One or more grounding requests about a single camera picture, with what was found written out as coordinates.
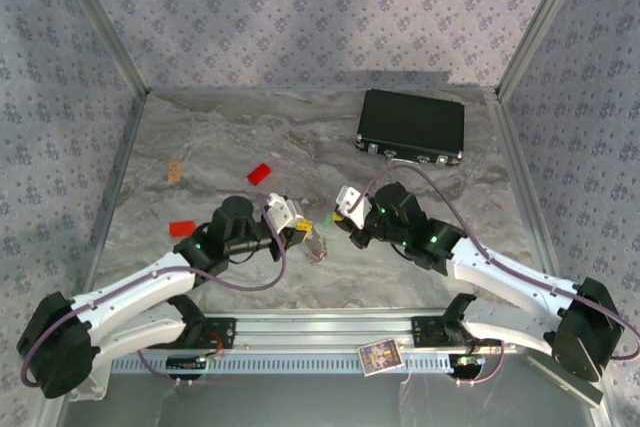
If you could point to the metal key holder with rings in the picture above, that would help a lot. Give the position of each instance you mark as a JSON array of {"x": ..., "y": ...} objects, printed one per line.
[{"x": 317, "y": 249}]

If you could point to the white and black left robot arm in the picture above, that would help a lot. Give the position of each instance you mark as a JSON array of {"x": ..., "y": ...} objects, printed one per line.
[{"x": 125, "y": 292}]

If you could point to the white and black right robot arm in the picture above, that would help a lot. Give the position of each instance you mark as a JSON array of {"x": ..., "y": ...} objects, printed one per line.
[{"x": 500, "y": 272}]

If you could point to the red toy brick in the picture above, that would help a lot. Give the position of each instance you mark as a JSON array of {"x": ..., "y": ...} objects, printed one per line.
[
  {"x": 181, "y": 228},
  {"x": 258, "y": 173}
]

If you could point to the small wooden block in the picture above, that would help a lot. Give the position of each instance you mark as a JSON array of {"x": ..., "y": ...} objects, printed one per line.
[{"x": 173, "y": 172}]

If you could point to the black case with metal latches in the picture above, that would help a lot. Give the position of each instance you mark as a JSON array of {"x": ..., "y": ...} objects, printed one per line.
[{"x": 415, "y": 119}]

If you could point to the small black circuit board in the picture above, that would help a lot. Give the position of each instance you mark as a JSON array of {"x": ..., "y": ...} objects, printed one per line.
[
  {"x": 186, "y": 362},
  {"x": 467, "y": 362}
]

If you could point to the colourful picture card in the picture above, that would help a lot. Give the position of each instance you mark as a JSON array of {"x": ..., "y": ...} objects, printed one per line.
[{"x": 381, "y": 357}]

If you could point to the grey metal bar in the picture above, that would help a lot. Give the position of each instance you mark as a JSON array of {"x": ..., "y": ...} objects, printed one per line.
[{"x": 580, "y": 389}]

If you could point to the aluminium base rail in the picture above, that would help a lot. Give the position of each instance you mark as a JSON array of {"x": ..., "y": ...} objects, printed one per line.
[{"x": 325, "y": 329}]

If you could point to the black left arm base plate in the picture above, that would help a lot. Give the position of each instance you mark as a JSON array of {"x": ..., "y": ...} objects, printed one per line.
[{"x": 220, "y": 334}]

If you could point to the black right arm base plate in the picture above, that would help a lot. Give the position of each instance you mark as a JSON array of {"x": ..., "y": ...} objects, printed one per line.
[{"x": 425, "y": 332}]

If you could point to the aluminium frame side bar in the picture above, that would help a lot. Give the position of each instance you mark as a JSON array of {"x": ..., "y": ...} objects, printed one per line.
[
  {"x": 517, "y": 172},
  {"x": 119, "y": 172}
]

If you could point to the white plastic bracket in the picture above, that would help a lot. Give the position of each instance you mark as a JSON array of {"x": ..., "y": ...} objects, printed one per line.
[{"x": 95, "y": 387}]

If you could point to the aluminium frame post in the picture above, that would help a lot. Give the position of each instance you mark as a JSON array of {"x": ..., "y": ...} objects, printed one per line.
[
  {"x": 102, "y": 22},
  {"x": 540, "y": 22}
]

